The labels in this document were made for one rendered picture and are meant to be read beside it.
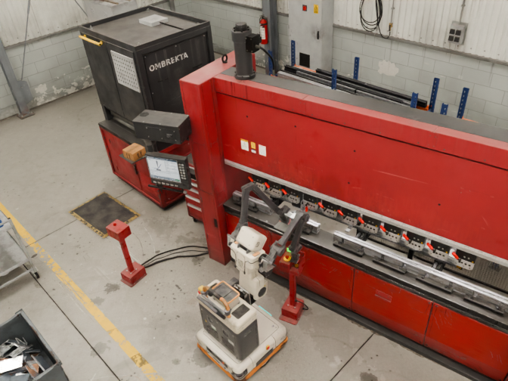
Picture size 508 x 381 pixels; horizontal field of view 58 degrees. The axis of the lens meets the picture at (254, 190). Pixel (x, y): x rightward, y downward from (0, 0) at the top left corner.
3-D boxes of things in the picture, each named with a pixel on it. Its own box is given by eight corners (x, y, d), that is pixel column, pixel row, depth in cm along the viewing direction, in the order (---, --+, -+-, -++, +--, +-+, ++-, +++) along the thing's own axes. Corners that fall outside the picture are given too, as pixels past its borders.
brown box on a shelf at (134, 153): (119, 156, 574) (116, 147, 566) (136, 147, 588) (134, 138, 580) (131, 164, 556) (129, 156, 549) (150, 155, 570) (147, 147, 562)
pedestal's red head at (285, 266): (279, 270, 446) (279, 257, 436) (286, 259, 457) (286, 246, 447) (298, 276, 438) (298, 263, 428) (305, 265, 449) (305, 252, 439)
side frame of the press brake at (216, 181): (209, 258, 559) (178, 79, 421) (250, 218, 612) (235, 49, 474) (224, 266, 546) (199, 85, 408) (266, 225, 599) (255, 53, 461)
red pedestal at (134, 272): (119, 280, 538) (101, 227, 489) (135, 267, 554) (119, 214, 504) (131, 287, 528) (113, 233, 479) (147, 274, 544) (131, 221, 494)
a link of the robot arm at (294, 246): (297, 211, 398) (307, 216, 393) (300, 209, 402) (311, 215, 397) (286, 249, 419) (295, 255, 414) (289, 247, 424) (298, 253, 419)
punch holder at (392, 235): (382, 236, 401) (384, 222, 391) (385, 230, 406) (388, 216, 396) (398, 243, 393) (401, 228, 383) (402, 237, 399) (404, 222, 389)
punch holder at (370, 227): (360, 228, 411) (362, 214, 401) (364, 223, 416) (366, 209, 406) (376, 234, 403) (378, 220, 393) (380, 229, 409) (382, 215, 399)
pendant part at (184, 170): (151, 183, 476) (144, 153, 455) (156, 177, 485) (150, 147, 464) (190, 190, 462) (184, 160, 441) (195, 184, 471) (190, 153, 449)
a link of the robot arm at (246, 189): (239, 182, 405) (245, 185, 396) (252, 181, 412) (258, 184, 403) (236, 230, 416) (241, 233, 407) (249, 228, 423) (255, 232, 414)
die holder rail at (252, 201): (233, 199, 505) (232, 193, 499) (236, 196, 509) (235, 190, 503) (271, 215, 480) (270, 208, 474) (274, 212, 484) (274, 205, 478)
